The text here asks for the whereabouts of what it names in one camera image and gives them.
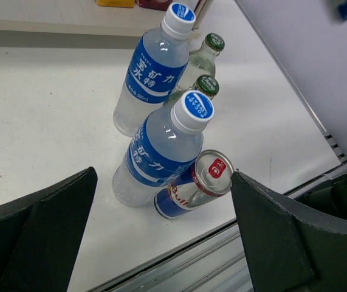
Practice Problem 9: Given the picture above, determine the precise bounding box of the far green cap soda bottle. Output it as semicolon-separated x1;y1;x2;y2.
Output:
173;33;225;92

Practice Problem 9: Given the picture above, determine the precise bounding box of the white two-tier shelf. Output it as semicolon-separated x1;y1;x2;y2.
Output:
0;0;215;48

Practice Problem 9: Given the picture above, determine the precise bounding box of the near green cap soda bottle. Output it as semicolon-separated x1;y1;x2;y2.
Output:
162;74;220;107

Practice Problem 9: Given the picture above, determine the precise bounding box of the green cap soda bottle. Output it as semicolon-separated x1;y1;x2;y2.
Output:
173;33;225;92
162;74;220;107

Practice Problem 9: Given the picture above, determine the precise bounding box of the blue label water bottle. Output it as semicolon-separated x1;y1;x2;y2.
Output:
113;2;196;137
112;90;215;207

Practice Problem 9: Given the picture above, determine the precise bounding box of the Red Bull can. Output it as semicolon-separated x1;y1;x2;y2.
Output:
154;149;235;219

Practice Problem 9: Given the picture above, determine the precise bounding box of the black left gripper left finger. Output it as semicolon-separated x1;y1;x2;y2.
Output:
0;167;97;291

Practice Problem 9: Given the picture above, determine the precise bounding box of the yellow pineapple juice carton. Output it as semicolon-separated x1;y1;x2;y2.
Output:
96;0;135;8

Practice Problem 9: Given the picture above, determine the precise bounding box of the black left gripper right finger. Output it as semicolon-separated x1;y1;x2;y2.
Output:
231;171;347;291

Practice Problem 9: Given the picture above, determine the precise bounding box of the dark red berry juice carton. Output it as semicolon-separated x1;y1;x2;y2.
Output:
136;0;172;11

